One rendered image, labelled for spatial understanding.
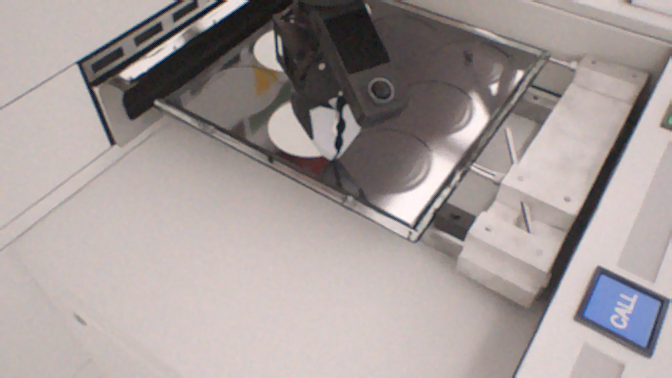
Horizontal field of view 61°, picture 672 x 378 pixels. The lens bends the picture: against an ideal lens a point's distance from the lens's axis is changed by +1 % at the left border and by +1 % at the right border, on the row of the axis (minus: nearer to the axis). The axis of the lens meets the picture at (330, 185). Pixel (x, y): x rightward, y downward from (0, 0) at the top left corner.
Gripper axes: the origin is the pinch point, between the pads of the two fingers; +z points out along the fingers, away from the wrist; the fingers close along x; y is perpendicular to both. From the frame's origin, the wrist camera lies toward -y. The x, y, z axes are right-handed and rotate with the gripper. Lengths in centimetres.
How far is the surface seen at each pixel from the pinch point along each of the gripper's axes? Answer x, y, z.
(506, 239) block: -10.0, -16.8, 0.8
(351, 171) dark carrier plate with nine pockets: -1.0, -1.7, 1.7
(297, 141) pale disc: 2.5, 5.1, 1.5
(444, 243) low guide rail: -8.1, -10.9, 7.8
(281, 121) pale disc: 2.8, 9.1, 1.6
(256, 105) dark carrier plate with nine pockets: 4.4, 13.2, 1.7
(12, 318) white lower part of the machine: 39.8, 9.3, 20.0
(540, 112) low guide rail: -31.8, 1.9, 7.8
